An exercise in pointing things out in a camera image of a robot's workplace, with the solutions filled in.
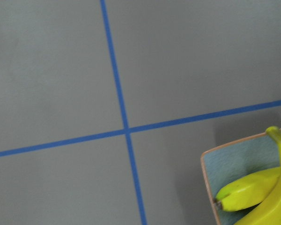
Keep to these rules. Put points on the grey square plate orange rim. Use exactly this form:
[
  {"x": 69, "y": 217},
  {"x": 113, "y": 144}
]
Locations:
[{"x": 229, "y": 162}]

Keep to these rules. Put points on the brown table mat blue grid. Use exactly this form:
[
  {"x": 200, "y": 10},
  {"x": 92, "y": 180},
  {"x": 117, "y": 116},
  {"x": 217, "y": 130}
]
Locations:
[{"x": 107, "y": 105}]

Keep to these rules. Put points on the yellow banana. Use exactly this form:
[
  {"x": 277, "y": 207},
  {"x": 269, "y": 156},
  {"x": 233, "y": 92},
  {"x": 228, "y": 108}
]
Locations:
[
  {"x": 269, "y": 211},
  {"x": 247, "y": 191}
]

